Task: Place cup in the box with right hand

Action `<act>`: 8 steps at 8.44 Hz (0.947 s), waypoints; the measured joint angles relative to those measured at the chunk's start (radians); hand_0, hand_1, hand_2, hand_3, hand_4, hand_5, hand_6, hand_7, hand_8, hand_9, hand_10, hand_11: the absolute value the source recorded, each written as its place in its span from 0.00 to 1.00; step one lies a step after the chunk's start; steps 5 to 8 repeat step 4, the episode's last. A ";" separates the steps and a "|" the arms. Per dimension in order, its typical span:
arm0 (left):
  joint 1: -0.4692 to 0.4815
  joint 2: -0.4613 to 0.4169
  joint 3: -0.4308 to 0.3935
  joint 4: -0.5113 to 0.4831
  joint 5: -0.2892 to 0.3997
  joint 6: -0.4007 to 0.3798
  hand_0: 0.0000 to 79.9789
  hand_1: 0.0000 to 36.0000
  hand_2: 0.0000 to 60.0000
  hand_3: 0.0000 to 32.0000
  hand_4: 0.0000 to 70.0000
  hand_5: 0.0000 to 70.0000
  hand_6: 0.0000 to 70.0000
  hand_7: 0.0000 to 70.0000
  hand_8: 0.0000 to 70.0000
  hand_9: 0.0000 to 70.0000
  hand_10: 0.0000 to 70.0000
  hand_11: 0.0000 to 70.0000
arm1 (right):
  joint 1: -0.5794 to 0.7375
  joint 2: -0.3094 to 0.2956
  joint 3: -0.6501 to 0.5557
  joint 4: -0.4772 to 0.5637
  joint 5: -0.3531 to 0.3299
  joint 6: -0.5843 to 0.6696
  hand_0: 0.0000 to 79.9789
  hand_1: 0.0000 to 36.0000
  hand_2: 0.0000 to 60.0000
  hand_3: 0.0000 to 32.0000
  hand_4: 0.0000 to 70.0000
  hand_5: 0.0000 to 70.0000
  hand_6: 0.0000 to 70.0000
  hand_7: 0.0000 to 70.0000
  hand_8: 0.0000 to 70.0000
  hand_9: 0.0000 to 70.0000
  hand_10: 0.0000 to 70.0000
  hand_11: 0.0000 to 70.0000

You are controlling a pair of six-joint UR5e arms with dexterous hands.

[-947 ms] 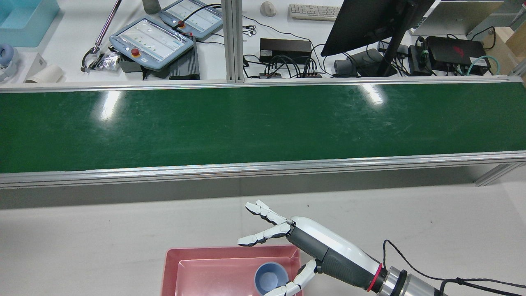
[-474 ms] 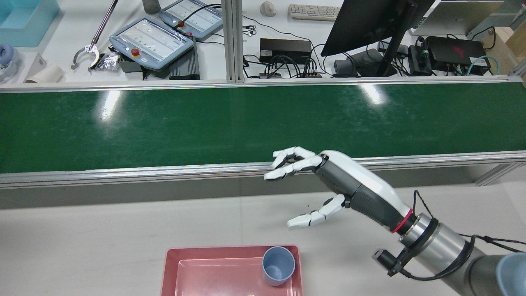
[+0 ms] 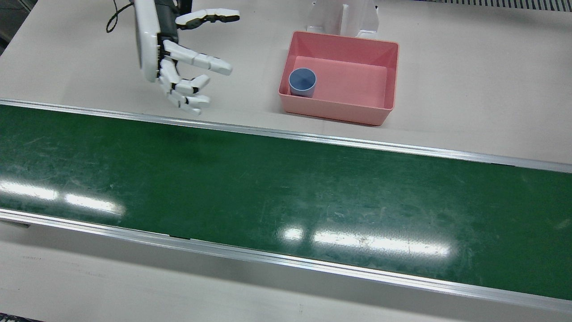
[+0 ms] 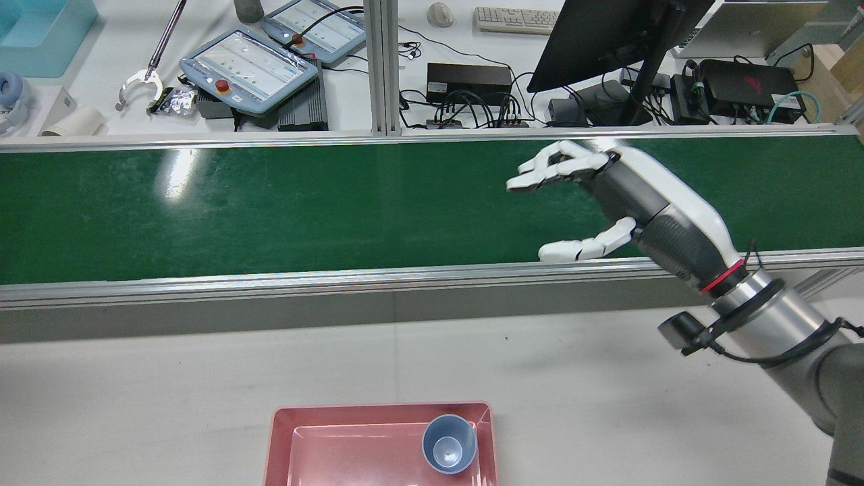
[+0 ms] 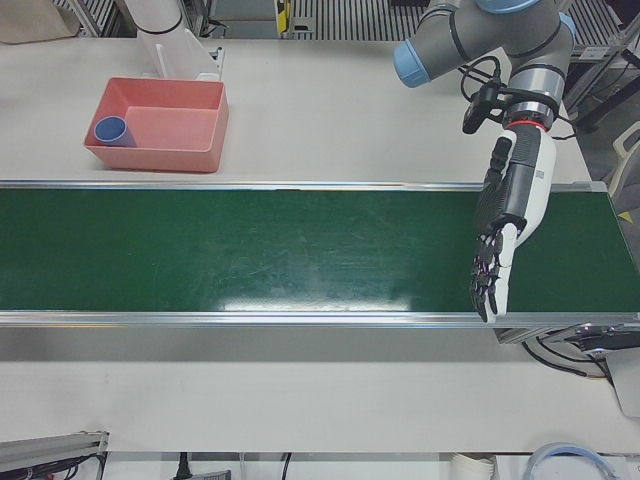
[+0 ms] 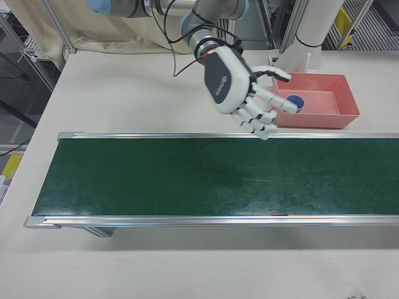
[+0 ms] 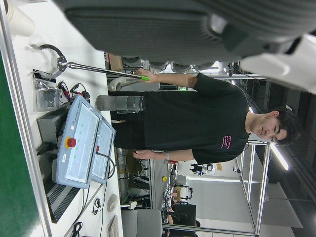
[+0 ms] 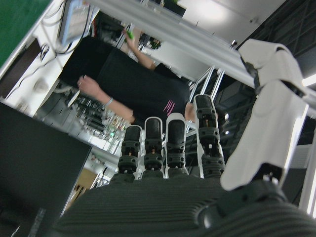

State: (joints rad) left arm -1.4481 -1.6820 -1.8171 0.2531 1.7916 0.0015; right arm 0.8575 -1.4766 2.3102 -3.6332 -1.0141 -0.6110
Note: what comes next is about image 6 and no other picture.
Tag robot hand black white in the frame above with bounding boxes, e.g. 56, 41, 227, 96
203, 45, 299, 141

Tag blue plastic cup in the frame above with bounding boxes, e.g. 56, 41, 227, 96
286, 95, 305, 113

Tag pink plastic box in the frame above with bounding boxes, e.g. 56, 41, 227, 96
270, 72, 361, 130

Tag white column stand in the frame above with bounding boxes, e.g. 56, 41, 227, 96
267, 0, 344, 74

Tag green conveyor belt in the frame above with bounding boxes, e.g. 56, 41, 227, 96
24, 131, 399, 240

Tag beige fabric curtain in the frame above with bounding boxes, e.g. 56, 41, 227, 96
40, 0, 200, 74

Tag yellow black safety marker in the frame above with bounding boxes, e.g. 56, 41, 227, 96
335, 7, 356, 49

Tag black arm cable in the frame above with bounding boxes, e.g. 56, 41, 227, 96
152, 0, 200, 78

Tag aluminium frame post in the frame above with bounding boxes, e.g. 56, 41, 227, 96
43, 0, 77, 56

